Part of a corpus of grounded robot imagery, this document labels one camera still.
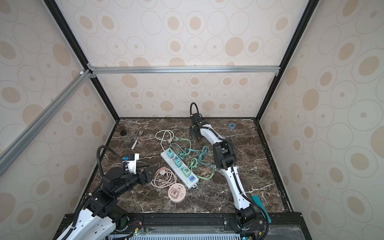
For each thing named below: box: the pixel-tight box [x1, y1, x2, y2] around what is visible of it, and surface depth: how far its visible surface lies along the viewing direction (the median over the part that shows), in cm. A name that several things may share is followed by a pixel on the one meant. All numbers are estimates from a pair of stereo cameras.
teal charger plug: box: [166, 149, 174, 159], surface depth 94 cm
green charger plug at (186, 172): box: [183, 168, 191, 178], surface depth 85 cm
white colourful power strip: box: [160, 148, 199, 190], surface depth 90 cm
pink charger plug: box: [169, 190, 179, 200], surface depth 78 cm
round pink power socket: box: [167, 183, 187, 203], surface depth 82 cm
